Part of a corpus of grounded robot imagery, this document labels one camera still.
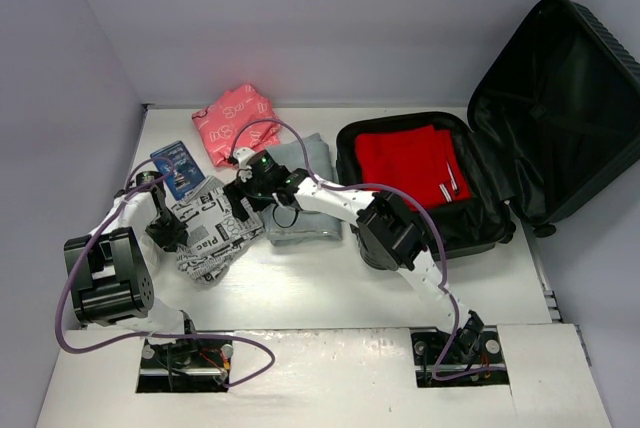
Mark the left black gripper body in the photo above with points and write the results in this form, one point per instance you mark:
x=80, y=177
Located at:
x=167, y=230

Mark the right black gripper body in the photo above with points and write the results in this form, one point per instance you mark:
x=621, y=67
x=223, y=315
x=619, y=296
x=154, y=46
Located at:
x=239, y=196

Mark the black white newspaper-print garment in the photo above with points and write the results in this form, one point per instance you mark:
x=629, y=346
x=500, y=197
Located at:
x=215, y=238

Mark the grey garment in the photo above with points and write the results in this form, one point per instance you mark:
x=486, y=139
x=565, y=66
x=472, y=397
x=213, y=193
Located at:
x=282, y=225

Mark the pink patterned garment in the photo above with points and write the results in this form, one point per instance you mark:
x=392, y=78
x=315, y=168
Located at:
x=219, y=123

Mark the red garment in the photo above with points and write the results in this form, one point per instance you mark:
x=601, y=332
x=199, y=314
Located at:
x=421, y=162

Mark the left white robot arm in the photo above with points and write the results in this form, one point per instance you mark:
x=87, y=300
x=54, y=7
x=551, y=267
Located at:
x=109, y=268

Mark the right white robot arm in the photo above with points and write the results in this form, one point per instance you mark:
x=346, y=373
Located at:
x=392, y=237

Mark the clear plastic wrapped packet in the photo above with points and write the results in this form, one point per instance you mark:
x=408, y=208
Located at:
x=150, y=253

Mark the blue card packet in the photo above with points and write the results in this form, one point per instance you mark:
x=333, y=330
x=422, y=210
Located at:
x=184, y=173

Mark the black hard-shell suitcase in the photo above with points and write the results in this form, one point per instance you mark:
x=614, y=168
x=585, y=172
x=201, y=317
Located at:
x=552, y=123

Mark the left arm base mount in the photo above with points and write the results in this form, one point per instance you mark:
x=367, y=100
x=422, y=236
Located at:
x=185, y=366

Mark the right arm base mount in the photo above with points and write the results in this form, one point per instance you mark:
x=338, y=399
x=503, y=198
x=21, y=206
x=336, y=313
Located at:
x=484, y=366

